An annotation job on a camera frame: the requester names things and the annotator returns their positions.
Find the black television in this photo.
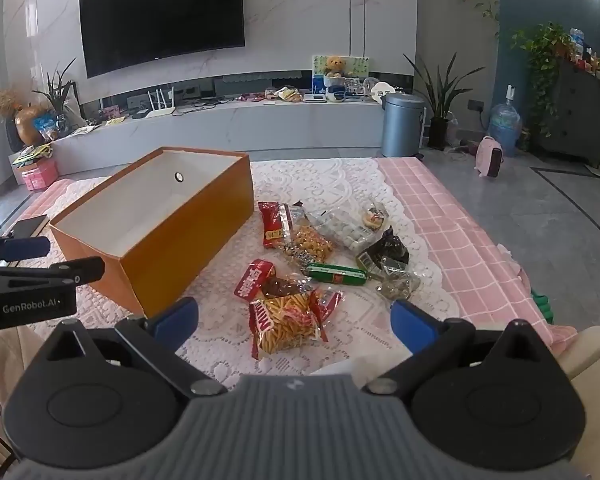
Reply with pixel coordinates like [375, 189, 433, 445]
[78, 0, 246, 79]

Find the grey pedal trash can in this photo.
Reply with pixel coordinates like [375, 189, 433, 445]
[381, 92, 426, 158]

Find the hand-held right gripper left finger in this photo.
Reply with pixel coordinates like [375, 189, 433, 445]
[40, 296, 229, 402]

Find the black notebook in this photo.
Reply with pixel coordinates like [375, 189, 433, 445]
[12, 216, 48, 238]

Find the yellow snack bags pile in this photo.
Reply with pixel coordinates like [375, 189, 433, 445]
[265, 87, 303, 103]

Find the clear bag of orange nuts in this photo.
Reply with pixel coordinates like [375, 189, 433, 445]
[280, 202, 337, 266]

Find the brown teddy bear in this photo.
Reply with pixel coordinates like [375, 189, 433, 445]
[322, 55, 348, 79]

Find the clear bag of white balls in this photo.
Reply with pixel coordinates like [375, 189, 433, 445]
[307, 205, 376, 251]

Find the dried flower bunch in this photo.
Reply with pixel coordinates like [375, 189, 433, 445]
[0, 89, 26, 117]

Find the beige cushion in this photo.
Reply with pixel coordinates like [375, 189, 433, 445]
[560, 325, 600, 381]

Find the small green potted plant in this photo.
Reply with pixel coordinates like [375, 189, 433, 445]
[32, 57, 78, 131]

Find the trailing green plant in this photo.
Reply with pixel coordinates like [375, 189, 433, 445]
[511, 22, 576, 136]

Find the green picture board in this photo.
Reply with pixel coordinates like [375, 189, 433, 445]
[311, 54, 371, 92]

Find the pink box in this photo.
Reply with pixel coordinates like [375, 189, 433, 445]
[20, 158, 60, 191]

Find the black snack packet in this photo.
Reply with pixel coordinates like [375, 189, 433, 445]
[356, 227, 410, 273]

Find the blue water jug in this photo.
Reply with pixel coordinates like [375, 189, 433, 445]
[487, 85, 522, 151]

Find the grey television console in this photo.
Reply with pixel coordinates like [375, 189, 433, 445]
[50, 100, 386, 176]

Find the orange cardboard box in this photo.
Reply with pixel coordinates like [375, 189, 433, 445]
[47, 146, 255, 318]

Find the pink space heater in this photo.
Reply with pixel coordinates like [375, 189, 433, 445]
[474, 136, 504, 179]

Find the brown snack packet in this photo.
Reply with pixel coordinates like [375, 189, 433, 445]
[260, 275, 313, 301]

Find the white router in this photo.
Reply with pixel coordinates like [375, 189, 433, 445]
[145, 87, 178, 118]

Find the clear packet of grey snacks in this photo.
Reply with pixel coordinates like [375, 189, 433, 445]
[375, 257, 423, 303]

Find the bag of yellow stick snacks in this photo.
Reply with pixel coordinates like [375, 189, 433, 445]
[249, 287, 343, 361]

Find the orange vase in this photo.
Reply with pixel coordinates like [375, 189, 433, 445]
[14, 105, 46, 146]

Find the dark grey chest of drawers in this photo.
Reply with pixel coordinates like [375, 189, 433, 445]
[535, 57, 600, 166]

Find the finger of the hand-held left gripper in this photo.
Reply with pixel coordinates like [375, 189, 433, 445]
[0, 256, 105, 291]
[0, 236, 51, 264]

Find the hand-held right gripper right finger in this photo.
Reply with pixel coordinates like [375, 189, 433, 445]
[361, 299, 558, 401]

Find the green plastic object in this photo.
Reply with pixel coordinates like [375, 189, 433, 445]
[532, 290, 556, 321]

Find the white lace tablecloth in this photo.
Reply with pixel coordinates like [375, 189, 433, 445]
[10, 157, 461, 378]

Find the red packet with white print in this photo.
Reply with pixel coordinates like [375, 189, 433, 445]
[234, 259, 277, 302]

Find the small round pastry packet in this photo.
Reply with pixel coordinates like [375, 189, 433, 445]
[361, 202, 391, 231]

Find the green sausage stick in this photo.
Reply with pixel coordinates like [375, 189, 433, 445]
[302, 262, 368, 287]

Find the tall-leaf potted plant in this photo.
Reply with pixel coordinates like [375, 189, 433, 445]
[402, 52, 486, 150]

